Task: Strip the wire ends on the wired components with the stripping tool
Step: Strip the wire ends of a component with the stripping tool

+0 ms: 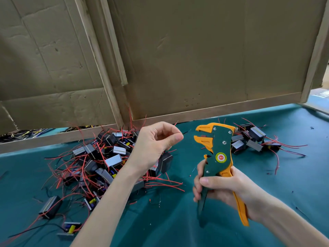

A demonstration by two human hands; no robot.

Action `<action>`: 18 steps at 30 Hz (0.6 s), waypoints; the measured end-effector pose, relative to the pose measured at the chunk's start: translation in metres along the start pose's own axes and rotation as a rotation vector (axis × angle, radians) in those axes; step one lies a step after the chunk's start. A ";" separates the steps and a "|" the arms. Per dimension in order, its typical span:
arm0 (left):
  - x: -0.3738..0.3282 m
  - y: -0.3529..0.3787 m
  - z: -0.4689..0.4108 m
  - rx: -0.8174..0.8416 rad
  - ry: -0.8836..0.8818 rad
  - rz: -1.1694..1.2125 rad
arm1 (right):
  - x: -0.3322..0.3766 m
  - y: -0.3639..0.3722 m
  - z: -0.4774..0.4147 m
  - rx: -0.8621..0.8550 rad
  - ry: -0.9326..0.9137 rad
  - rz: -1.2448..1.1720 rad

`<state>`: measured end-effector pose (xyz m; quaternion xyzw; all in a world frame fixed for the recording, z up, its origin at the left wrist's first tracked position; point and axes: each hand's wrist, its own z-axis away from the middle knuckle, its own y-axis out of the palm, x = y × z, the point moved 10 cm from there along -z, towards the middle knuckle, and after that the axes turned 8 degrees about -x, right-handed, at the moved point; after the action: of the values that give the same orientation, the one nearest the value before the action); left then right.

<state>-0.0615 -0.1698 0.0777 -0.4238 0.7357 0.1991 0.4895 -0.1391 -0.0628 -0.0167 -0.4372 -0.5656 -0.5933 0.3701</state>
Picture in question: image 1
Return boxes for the person's left hand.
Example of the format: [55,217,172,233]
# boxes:
[126,121,184,177]

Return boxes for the person's right hand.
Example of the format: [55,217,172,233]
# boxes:
[193,159,266,217]

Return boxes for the transformer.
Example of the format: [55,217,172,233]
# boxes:
[149,152,174,178]

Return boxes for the orange green wire strippers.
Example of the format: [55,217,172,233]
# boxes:
[194,122,250,228]

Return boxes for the pile of wired transformers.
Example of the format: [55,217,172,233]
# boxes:
[226,117,309,175]
[0,118,186,242]

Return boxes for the person's left forearm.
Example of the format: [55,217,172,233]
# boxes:
[70,164,146,247]

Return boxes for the person's right forearm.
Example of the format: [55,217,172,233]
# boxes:
[254,195,329,247]

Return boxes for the thin wooden strip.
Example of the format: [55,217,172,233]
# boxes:
[99,0,128,86]

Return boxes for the flat grey board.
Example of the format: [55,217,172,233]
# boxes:
[303,89,329,115]

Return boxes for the smooth brown cardboard panel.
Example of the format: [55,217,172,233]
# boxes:
[108,0,329,119]

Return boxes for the creased brown cardboard panel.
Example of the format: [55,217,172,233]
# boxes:
[0,0,116,134]

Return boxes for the long wooden bottom rail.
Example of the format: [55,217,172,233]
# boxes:
[131,92,302,127]

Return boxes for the short wooden bottom rail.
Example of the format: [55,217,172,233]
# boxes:
[0,125,118,154]

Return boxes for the wide wooden post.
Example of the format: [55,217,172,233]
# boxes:
[73,0,124,129]

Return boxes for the heap of black cables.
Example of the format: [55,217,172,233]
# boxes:
[0,126,98,143]

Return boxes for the wooden corner post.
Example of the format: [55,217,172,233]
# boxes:
[300,0,329,103]

